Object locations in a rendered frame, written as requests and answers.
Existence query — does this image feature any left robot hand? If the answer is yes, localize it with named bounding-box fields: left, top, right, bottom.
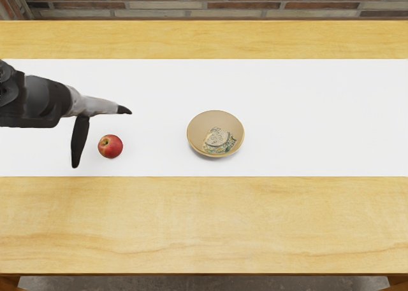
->
left=65, top=84, right=133, bottom=169

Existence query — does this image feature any tan patterned plate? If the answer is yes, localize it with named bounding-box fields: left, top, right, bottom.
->
left=186, top=110, right=246, bottom=159

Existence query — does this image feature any red apple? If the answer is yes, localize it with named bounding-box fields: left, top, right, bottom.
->
left=97, top=134, right=124, bottom=159

